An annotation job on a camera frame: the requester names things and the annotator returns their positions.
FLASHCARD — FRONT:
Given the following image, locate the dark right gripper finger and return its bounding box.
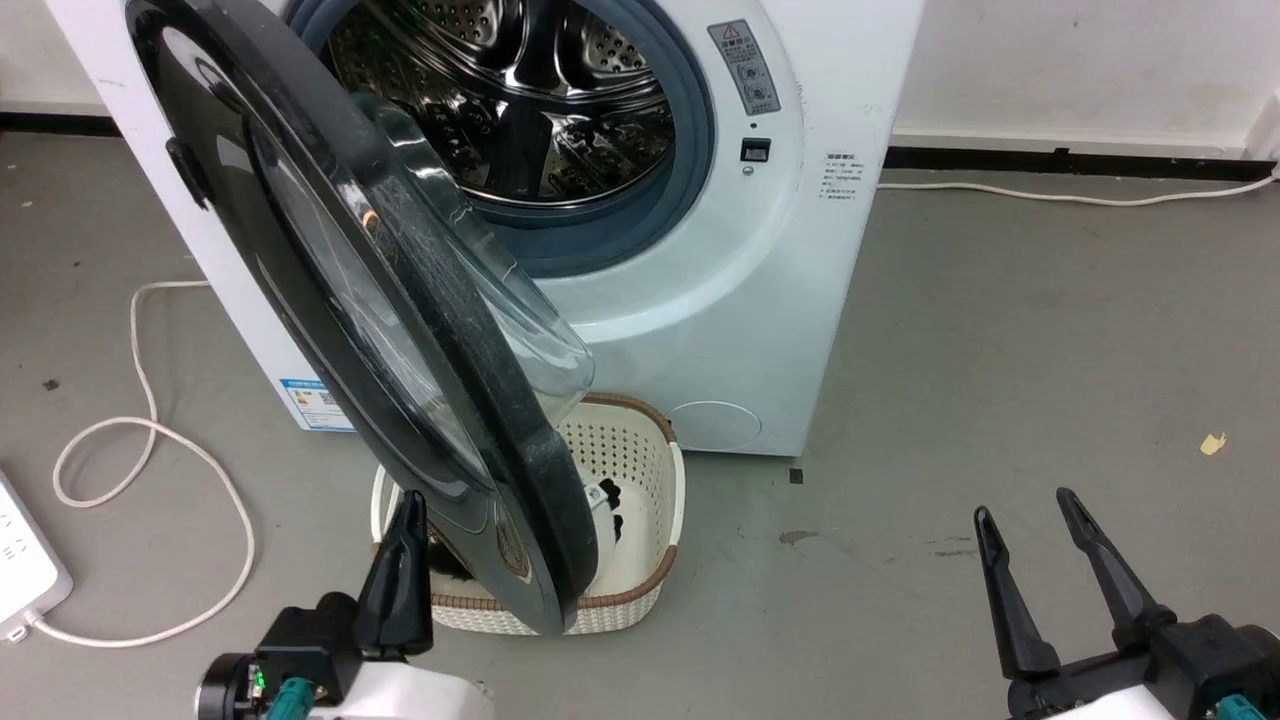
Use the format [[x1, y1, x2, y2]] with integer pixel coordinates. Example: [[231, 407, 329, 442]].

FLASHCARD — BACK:
[[973, 505, 1063, 683], [1056, 487, 1178, 653]]

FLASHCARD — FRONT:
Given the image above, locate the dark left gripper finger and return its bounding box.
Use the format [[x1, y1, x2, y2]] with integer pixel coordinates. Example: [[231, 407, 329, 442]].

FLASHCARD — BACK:
[[353, 489, 435, 659]]

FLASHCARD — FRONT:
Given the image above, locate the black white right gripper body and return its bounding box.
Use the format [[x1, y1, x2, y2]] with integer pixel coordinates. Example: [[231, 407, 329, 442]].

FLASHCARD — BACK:
[[1004, 648, 1166, 720]]

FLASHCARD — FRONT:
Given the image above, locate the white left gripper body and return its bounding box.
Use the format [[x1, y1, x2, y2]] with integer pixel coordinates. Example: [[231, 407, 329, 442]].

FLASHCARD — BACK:
[[300, 654, 497, 720]]

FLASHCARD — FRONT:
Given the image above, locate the black round washing machine door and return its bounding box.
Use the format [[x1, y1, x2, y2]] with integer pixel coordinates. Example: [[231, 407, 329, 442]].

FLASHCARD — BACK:
[[125, 0, 601, 638]]

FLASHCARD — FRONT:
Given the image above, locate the white front-load washing machine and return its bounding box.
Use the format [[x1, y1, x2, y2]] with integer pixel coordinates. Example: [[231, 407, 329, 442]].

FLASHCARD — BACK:
[[45, 0, 926, 459]]

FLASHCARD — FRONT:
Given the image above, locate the grey-blue rubber door gasket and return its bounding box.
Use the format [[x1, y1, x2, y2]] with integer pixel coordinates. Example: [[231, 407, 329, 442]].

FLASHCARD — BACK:
[[285, 0, 717, 280]]

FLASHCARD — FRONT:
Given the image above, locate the steel washing machine drum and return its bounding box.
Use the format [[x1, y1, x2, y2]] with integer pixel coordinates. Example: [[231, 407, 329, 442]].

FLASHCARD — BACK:
[[325, 0, 677, 208]]

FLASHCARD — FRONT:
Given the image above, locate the blue white energy label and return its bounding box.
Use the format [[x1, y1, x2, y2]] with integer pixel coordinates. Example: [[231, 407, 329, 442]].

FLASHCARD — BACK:
[[279, 377, 357, 433]]

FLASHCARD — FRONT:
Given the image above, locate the black and white plush toy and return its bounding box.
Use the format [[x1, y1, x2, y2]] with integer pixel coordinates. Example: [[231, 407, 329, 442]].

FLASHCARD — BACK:
[[584, 477, 627, 547]]

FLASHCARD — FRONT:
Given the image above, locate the white laundry basket brown rim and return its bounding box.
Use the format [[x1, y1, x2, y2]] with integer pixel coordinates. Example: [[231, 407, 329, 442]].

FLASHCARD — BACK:
[[369, 392, 688, 637]]

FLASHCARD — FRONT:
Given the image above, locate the round drain filter cover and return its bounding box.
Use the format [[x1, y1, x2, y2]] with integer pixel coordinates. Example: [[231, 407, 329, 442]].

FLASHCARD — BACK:
[[667, 401, 764, 452]]

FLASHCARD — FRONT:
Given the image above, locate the white power strip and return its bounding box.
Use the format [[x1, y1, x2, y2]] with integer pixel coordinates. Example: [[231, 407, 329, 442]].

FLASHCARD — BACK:
[[0, 469, 75, 642]]

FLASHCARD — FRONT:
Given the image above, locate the grey warning sticker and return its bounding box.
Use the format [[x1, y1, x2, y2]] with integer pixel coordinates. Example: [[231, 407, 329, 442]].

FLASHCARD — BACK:
[[708, 19, 783, 117]]

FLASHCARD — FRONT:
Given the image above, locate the white power cable looped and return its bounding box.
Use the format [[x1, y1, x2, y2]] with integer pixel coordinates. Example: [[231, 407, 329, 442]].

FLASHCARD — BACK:
[[26, 279, 257, 649]]

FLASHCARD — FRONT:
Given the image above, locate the white cable along wall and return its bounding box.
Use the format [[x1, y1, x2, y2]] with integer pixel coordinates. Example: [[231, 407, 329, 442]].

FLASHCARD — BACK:
[[877, 164, 1280, 209]]

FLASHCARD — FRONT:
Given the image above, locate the black door handle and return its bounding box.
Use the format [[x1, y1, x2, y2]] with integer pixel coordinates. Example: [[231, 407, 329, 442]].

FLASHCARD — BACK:
[[164, 134, 213, 212]]

